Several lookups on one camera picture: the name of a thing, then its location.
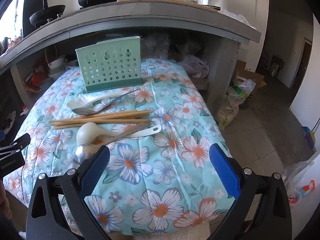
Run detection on pink plastic bag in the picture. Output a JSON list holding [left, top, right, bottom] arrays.
[[180, 55, 209, 78]]

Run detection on stacked bowls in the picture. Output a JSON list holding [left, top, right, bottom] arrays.
[[47, 55, 67, 77]]

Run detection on plastic bag with toys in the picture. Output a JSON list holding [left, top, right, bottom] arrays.
[[282, 159, 318, 205]]

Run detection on black wok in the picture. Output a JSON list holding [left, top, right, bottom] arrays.
[[29, 0, 66, 28]]

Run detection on small metal spoon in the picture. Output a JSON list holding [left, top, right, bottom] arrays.
[[72, 89, 142, 116]]

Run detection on wooden chopstick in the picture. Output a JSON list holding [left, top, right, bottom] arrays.
[[49, 109, 154, 123], [51, 115, 148, 128], [53, 119, 151, 130], [50, 112, 151, 126]]

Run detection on blue and yellow container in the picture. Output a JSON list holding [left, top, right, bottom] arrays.
[[301, 126, 316, 151]]

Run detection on crumpled clear plastic bags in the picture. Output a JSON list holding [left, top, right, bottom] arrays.
[[142, 34, 172, 60]]

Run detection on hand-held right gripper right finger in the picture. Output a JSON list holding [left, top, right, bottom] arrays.
[[209, 143, 293, 240]]

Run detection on floral turquoise blanket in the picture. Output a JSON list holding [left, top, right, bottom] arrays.
[[4, 58, 232, 235]]

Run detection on large metal spoon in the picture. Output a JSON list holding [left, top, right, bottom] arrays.
[[74, 119, 151, 166]]

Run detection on clear plastic bag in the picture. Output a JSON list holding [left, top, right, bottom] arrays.
[[220, 7, 256, 28]]

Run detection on white plastic ladle spoon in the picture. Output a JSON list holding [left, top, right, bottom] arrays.
[[76, 122, 162, 146]]

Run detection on grey concrete counter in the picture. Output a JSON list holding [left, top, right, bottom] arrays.
[[0, 1, 262, 108]]

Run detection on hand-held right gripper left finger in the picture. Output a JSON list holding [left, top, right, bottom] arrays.
[[26, 145, 111, 240]]

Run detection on cardboard box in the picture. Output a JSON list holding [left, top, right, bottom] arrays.
[[235, 60, 265, 88]]

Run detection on clear bag of rice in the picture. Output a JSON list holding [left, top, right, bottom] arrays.
[[217, 79, 257, 130]]

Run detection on green star-cutout utensil holder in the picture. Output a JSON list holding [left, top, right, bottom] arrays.
[[75, 36, 144, 93]]

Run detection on red packets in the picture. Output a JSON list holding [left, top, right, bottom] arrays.
[[24, 72, 48, 93]]

